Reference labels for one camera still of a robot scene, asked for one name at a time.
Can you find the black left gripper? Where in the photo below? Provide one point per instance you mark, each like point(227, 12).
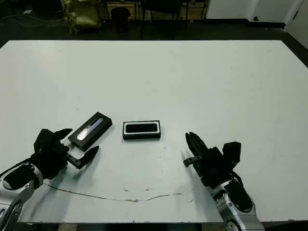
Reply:
point(51, 161)

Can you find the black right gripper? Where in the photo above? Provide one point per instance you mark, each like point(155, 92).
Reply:
point(214, 168)

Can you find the black bar-shaped camera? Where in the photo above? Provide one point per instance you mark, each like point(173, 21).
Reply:
point(142, 128)

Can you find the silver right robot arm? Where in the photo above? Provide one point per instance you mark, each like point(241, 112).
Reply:
point(238, 211)

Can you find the black box base white insert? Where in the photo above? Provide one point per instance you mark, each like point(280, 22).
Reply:
point(142, 137)

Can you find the yellow-green bag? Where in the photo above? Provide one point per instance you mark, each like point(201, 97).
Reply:
point(81, 16)

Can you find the black waste bin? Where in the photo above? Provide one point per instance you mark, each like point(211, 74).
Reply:
point(120, 19)

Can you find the white paper sheet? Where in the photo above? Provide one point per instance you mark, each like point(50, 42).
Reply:
point(28, 12)

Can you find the black chair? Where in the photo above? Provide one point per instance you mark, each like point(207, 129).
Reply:
point(161, 7)

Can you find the white door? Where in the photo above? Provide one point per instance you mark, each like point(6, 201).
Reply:
point(299, 21)

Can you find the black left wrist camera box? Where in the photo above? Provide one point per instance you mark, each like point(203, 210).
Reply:
point(44, 138)

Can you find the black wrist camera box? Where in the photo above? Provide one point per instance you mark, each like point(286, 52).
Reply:
point(44, 138)
point(232, 151)

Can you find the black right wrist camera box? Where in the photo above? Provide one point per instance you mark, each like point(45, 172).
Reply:
point(232, 151)

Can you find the small black wall knob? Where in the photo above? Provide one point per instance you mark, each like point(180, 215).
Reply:
point(255, 18)

